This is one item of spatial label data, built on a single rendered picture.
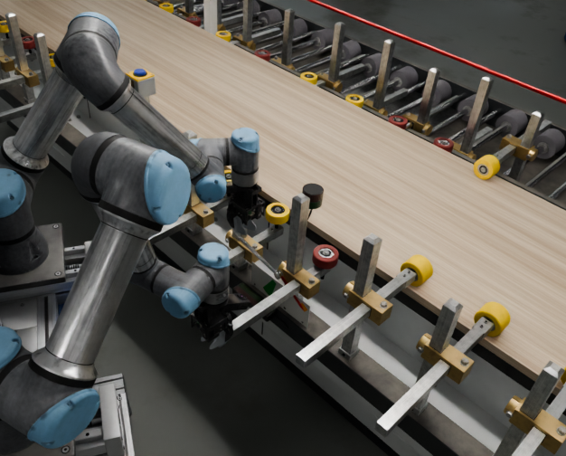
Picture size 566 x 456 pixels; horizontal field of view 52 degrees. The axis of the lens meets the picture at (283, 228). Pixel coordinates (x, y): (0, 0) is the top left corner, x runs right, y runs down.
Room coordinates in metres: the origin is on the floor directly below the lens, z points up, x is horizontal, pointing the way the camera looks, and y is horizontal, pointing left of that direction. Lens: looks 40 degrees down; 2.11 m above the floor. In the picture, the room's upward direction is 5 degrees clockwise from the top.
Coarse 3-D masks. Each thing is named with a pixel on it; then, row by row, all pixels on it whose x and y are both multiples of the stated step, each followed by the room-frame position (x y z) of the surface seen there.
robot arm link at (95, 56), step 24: (72, 48) 1.15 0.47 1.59; (96, 48) 1.15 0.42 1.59; (72, 72) 1.12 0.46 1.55; (96, 72) 1.11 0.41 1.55; (120, 72) 1.15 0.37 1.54; (96, 96) 1.10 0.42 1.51; (120, 96) 1.19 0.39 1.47; (120, 120) 1.13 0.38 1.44; (144, 120) 1.13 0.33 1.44; (168, 120) 1.18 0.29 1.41; (168, 144) 1.14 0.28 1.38; (192, 144) 1.18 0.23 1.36; (192, 168) 1.15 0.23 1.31; (216, 168) 1.19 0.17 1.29; (216, 192) 1.14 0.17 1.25
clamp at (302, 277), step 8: (280, 264) 1.31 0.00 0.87; (288, 272) 1.28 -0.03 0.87; (304, 272) 1.28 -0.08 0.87; (288, 280) 1.27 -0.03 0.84; (296, 280) 1.25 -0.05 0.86; (304, 280) 1.25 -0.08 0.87; (304, 288) 1.23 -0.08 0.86; (312, 288) 1.23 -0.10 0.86; (304, 296) 1.23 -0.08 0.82; (312, 296) 1.23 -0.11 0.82
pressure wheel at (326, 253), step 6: (318, 246) 1.37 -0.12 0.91; (324, 246) 1.37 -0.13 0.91; (330, 246) 1.37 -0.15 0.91; (318, 252) 1.34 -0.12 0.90; (324, 252) 1.34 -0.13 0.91; (330, 252) 1.35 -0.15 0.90; (336, 252) 1.34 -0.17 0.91; (312, 258) 1.34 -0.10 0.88; (318, 258) 1.31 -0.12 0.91; (324, 258) 1.31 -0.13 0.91; (330, 258) 1.32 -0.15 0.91; (336, 258) 1.32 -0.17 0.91; (318, 264) 1.31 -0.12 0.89; (324, 264) 1.30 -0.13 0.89; (330, 264) 1.30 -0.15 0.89; (324, 276) 1.34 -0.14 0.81
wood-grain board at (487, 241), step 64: (0, 0) 3.20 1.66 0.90; (64, 0) 3.28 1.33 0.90; (128, 0) 3.37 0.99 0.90; (128, 64) 2.54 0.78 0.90; (192, 64) 2.59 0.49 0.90; (256, 64) 2.65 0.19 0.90; (192, 128) 2.01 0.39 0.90; (256, 128) 2.05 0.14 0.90; (320, 128) 2.10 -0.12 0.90; (384, 128) 2.14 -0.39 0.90; (384, 192) 1.69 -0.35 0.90; (448, 192) 1.73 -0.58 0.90; (512, 192) 1.76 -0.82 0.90; (384, 256) 1.35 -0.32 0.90; (448, 256) 1.38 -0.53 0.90; (512, 256) 1.40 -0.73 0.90; (512, 320) 1.13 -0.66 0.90
